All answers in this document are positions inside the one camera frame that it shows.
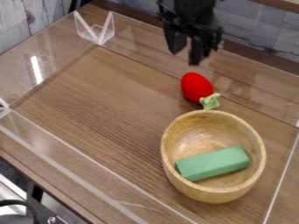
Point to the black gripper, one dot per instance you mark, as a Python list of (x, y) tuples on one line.
[(191, 19)]

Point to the red plush strawberry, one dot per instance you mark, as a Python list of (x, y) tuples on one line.
[(197, 91)]

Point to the wooden bowl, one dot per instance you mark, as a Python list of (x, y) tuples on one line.
[(200, 132)]

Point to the green rectangular block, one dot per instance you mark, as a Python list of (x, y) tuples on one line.
[(212, 164)]

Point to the clear acrylic corner bracket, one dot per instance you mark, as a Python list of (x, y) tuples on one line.
[(95, 33)]

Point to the clear acrylic tray wall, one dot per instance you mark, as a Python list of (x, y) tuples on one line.
[(84, 109)]

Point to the black table frame bracket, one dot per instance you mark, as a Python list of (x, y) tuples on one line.
[(45, 215)]

